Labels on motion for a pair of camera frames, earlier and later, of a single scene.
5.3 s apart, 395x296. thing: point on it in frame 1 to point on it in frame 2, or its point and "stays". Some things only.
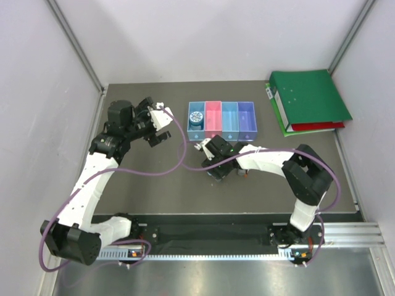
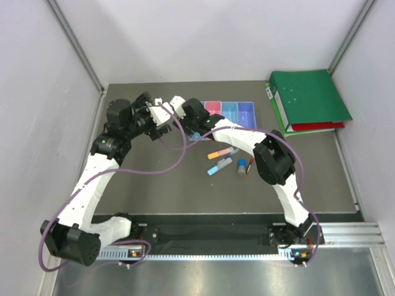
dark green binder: [308, 96] stays
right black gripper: [218, 174] to [187, 129]
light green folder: [280, 118] stays
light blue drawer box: [230, 126] stays
